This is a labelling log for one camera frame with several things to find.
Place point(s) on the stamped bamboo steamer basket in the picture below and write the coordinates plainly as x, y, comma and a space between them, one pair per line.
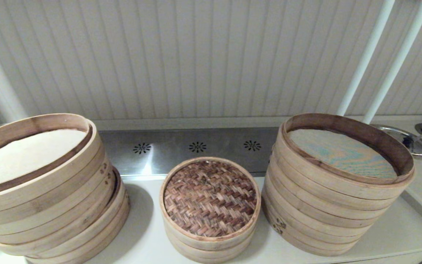
324, 244

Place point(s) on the wide bamboo steamer basket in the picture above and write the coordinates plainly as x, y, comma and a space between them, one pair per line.
86, 227

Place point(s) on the woven bamboo steamer lid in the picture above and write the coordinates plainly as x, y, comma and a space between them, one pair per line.
207, 198

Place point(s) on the white metal pipe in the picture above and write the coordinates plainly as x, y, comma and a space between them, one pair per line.
400, 55
367, 51

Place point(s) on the round steel recessed dish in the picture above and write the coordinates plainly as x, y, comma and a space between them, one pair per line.
408, 141

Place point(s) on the steel panel with vent holes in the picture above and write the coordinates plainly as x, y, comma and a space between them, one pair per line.
167, 161

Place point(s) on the white cloth steamer liner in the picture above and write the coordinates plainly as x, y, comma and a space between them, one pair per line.
24, 157
343, 154

